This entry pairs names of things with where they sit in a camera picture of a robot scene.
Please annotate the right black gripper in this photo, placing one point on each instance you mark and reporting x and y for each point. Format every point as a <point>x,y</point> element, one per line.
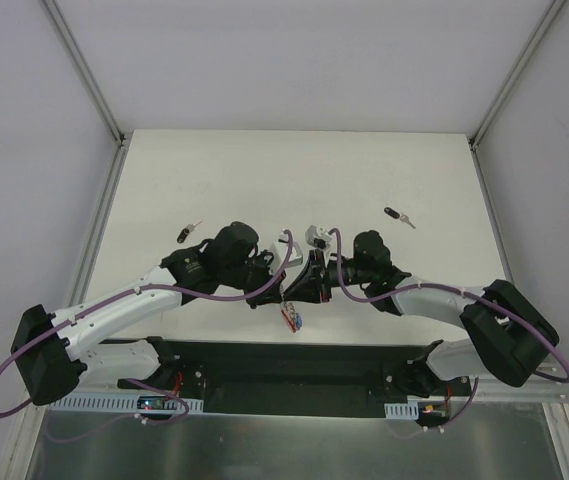
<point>322,278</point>

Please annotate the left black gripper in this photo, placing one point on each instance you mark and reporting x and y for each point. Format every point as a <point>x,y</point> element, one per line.
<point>262,288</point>

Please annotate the red handled keyring carabiner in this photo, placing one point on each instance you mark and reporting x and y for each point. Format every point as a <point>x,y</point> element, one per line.
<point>291,317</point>

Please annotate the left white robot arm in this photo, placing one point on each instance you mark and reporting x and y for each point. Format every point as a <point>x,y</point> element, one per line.
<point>56,352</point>

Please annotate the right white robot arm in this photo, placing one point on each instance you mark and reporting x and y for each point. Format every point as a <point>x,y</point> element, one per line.
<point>506,336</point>

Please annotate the left black tag key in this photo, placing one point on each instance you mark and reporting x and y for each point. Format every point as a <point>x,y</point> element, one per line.
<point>186,232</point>

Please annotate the black tag key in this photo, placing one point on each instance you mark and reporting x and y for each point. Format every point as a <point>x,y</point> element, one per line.
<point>402,217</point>
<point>186,232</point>

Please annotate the right black tag key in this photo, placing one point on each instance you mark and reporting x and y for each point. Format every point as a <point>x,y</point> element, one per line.
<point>402,217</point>

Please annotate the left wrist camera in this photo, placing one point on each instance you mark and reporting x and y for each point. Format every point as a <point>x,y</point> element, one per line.
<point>284,255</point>

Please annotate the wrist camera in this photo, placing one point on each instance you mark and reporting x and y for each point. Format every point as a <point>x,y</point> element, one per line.
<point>318,238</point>
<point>284,255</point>

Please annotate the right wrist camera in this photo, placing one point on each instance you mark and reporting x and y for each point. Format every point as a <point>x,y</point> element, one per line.
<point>318,238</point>

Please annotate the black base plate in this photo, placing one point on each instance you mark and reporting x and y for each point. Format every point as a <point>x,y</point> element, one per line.
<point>343,381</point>

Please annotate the right grey cable duct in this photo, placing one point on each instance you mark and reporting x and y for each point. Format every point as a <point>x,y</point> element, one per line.
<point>402,411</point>

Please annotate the grey cable duct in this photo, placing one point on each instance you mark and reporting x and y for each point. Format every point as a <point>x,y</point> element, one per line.
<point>402,411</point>
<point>92,402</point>

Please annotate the left grey cable duct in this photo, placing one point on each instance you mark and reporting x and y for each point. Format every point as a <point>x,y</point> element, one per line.
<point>92,402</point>

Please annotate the right aluminium frame post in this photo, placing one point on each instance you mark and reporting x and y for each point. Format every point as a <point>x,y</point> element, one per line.
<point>542,28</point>

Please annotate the aluminium frame post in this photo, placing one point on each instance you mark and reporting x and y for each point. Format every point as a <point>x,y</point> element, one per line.
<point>83,71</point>
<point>542,28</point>

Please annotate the left aluminium frame post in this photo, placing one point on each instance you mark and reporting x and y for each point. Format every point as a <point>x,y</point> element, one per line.
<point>83,71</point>

